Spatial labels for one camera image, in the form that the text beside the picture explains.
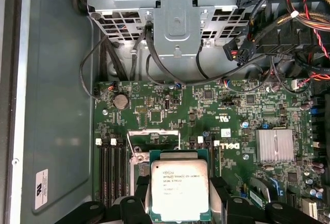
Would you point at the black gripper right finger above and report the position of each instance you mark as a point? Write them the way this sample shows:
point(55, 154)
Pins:
point(219, 203)

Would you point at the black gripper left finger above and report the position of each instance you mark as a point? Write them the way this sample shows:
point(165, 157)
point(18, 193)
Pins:
point(141, 203)

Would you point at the silver green CPU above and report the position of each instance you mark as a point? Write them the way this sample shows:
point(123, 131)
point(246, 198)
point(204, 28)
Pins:
point(178, 182)

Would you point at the metal socket cover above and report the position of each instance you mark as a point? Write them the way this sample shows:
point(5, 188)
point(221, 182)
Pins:
point(153, 131)

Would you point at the CPU socket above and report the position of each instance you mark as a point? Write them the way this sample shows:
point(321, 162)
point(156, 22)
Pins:
point(140, 158)

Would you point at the silver chipset heatsink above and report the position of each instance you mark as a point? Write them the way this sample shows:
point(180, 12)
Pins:
point(274, 145)

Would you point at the green motherboard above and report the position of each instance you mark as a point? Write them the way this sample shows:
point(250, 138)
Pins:
point(232, 110)

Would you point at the silver internal USB port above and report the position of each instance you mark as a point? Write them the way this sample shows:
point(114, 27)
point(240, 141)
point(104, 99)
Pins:
point(166, 104)

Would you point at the round coin battery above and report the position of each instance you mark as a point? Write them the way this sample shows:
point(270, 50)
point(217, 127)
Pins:
point(121, 101)

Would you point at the black PC case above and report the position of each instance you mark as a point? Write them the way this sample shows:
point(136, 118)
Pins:
point(51, 79)

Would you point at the black power connector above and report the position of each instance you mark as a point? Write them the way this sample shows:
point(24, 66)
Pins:
point(247, 51)

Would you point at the silver metal drive cage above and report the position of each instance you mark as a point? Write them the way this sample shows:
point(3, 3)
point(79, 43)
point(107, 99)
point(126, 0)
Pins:
point(175, 22)

